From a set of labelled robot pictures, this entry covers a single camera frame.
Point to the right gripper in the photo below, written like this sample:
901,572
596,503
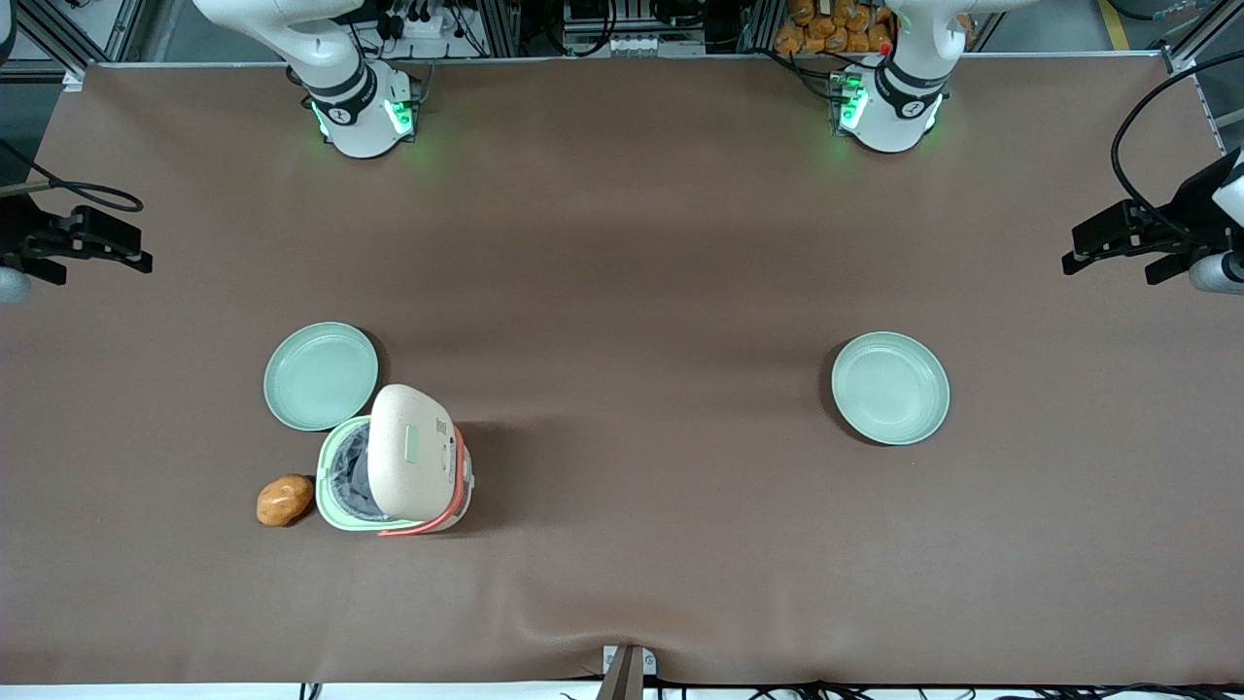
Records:
17,233

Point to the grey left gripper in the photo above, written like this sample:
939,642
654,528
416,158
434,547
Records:
1192,207

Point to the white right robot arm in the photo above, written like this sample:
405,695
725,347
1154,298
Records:
360,117

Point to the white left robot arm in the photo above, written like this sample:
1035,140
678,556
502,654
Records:
889,112

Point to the pale green round plate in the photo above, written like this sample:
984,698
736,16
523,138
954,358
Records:
321,377
889,389

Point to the brown potato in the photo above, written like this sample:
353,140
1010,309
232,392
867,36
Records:
284,501

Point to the orange bread rolls pile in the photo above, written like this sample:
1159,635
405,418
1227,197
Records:
826,24

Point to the white power strip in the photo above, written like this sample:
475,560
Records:
423,24

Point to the brown table cloth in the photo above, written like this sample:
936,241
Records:
622,292

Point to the white terminal block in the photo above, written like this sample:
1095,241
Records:
632,44

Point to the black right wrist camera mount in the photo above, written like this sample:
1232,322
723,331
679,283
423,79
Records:
15,228

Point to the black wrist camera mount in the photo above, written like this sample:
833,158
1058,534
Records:
1200,204
15,228

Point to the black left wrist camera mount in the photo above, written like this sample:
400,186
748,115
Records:
1200,204

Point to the aluminium frame profile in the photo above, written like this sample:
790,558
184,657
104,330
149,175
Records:
70,78
1181,56

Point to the aluminium frame post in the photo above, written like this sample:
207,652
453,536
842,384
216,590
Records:
496,24
758,24

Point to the metal post bracket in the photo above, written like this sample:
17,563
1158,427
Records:
627,676

